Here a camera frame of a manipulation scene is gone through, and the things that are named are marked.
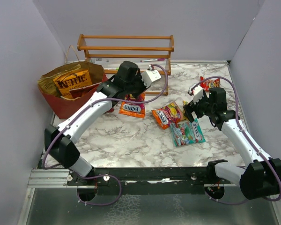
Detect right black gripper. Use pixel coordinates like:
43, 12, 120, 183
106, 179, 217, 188
184, 91, 215, 122

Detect orange Fox's candy bag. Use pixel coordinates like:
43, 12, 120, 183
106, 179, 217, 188
119, 92, 146, 119

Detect red Doritos bag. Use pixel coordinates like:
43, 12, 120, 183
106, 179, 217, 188
70, 82, 100, 99

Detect orange honey dijon chips bag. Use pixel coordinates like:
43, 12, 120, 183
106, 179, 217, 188
53, 69, 92, 99

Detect gold kettle chips bag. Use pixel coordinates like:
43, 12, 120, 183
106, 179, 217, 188
37, 64, 81, 97

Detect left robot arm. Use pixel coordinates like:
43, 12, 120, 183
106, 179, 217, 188
44, 61, 160, 185

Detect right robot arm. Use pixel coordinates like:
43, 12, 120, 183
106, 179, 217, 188
183, 86, 281, 200

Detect Fox's fruits candy bag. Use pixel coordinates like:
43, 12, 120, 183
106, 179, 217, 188
151, 101, 185, 129

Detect teal Fox's mint candy bag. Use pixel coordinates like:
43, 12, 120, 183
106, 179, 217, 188
170, 119, 206, 147

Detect small red snack bag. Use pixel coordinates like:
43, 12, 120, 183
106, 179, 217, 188
200, 78, 220, 92

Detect red paper bag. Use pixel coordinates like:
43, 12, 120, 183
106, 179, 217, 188
37, 45, 114, 120

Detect wooden shelf rack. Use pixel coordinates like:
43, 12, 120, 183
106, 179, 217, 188
76, 34, 175, 96

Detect purple marker pen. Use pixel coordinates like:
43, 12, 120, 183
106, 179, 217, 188
140, 58, 165, 62

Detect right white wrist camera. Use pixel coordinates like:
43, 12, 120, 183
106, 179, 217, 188
188, 84, 208, 106

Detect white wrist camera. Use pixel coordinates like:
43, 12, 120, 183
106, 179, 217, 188
141, 65, 161, 89
188, 84, 208, 106

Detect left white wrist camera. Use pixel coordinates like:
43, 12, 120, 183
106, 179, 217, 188
141, 65, 161, 89

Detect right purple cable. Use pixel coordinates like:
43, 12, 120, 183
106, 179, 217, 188
188, 75, 281, 206

